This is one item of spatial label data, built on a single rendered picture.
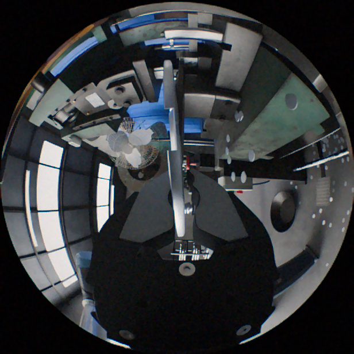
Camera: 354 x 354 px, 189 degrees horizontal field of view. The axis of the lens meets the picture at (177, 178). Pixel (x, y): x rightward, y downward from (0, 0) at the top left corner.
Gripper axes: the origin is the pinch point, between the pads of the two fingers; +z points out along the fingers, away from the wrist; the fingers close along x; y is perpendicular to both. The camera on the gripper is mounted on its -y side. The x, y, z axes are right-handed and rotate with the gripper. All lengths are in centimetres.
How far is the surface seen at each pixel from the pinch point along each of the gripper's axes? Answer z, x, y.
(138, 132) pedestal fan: 94, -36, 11
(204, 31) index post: 5.8, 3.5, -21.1
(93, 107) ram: 28.8, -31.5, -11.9
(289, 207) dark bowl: 26, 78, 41
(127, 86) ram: 20.2, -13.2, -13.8
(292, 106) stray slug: -1.1, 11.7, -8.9
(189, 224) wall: 411, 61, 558
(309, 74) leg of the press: -4.6, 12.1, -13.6
